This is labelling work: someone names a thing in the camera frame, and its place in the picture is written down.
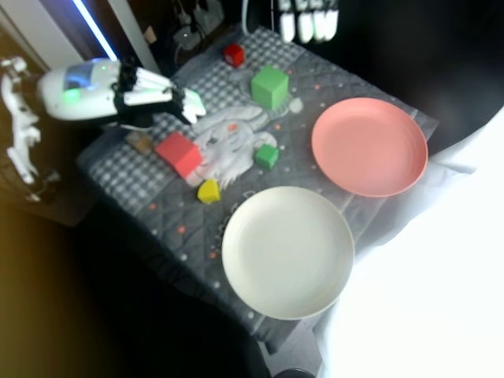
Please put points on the small red cube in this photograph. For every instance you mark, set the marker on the small red cube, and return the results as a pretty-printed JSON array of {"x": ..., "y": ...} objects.
[{"x": 234, "y": 55}]

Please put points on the small green cube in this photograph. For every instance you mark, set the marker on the small green cube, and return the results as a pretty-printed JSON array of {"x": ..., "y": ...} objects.
[{"x": 267, "y": 156}]

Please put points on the blue-white light strip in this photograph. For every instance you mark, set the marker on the blue-white light strip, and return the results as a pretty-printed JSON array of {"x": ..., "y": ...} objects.
[{"x": 96, "y": 29}]

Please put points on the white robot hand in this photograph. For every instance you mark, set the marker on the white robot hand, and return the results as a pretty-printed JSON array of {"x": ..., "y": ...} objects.
[
  {"x": 315, "y": 27},
  {"x": 78, "y": 100}
]

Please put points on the yellow block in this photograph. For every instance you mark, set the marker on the yellow block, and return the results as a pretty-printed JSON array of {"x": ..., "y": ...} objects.
[{"x": 208, "y": 192}]

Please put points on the white cloth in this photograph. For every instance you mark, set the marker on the white cloth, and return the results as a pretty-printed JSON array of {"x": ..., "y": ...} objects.
[{"x": 433, "y": 256}]

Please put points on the pink plate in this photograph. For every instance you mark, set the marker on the pink plate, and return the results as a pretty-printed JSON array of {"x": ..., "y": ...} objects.
[{"x": 370, "y": 147}]

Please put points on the large red block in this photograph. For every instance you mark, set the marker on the large red block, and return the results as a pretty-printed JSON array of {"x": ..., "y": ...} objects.
[{"x": 179, "y": 153}]

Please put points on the white plate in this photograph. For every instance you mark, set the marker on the white plate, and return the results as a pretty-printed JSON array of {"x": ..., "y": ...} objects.
[{"x": 287, "y": 252}]

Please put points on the large green cube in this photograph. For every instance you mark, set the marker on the large green cube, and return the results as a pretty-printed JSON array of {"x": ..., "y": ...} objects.
[{"x": 269, "y": 86}]

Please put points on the small brown wooden block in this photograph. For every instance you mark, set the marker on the small brown wooden block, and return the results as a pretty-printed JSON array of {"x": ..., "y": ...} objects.
[{"x": 138, "y": 141}]

